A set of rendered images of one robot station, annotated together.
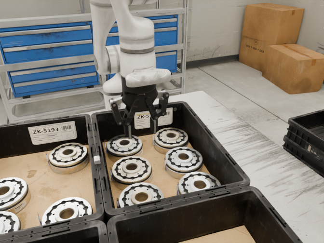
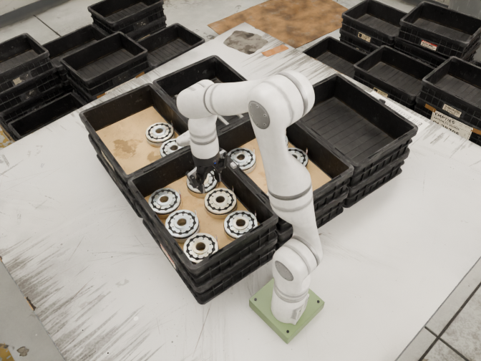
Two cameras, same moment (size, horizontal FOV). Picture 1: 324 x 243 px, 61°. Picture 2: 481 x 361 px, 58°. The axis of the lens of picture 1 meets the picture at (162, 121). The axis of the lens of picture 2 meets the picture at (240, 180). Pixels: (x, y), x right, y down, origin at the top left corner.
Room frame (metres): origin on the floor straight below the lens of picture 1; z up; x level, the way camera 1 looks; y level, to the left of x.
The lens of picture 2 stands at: (1.38, -0.10, 1.94)
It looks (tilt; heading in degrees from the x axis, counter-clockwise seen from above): 49 degrees down; 163
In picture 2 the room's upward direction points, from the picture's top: 3 degrees counter-clockwise
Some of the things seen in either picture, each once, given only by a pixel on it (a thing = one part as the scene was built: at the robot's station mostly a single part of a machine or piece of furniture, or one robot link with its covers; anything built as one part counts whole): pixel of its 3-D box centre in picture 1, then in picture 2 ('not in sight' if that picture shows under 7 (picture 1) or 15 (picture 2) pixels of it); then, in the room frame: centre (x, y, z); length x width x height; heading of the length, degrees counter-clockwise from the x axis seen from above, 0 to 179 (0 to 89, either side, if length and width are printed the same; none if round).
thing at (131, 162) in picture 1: (131, 167); (220, 199); (0.55, 0.08, 0.86); 0.05 x 0.05 x 0.01
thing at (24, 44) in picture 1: (52, 60); not in sight; (2.23, 0.91, 0.60); 0.72 x 0.03 x 0.56; 114
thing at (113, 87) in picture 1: (114, 70); (294, 267); (0.91, 0.17, 0.99); 0.09 x 0.09 x 0.17; 24
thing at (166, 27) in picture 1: (143, 48); not in sight; (2.55, 0.18, 0.60); 0.72 x 0.03 x 0.56; 114
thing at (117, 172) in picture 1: (131, 168); (220, 200); (0.55, 0.08, 0.86); 0.10 x 0.10 x 0.01
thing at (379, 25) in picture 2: not in sight; (375, 39); (-0.80, 1.54, 0.31); 0.40 x 0.30 x 0.34; 24
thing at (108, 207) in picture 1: (156, 145); (200, 199); (0.57, 0.01, 0.92); 0.40 x 0.30 x 0.02; 16
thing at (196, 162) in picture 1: (183, 158); (182, 223); (0.59, -0.06, 0.86); 0.10 x 0.10 x 0.01
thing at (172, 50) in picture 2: not in sight; (169, 66); (-1.02, 0.19, 0.31); 0.40 x 0.30 x 0.34; 114
